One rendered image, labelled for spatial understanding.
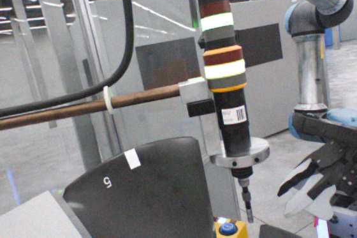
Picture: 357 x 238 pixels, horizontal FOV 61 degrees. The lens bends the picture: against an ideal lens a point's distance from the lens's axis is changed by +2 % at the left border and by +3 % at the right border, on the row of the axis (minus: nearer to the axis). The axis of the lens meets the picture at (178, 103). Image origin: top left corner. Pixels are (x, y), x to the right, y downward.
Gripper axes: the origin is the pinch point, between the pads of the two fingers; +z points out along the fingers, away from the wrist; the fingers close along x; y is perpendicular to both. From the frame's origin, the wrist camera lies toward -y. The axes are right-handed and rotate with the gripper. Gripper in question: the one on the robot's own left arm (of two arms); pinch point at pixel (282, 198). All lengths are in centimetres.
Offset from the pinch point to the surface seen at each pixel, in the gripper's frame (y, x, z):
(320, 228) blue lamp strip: 17.4, 14.6, 2.8
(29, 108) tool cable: -36.7, -22.3, 6.7
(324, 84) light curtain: 152, 556, -84
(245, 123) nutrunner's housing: -17.9, -18.9, -8.0
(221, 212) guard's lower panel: 36, 112, 59
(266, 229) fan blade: 6.4, 7.8, 9.2
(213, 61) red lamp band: -25.2, -19.8, -10.7
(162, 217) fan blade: -15.6, -13.8, 10.6
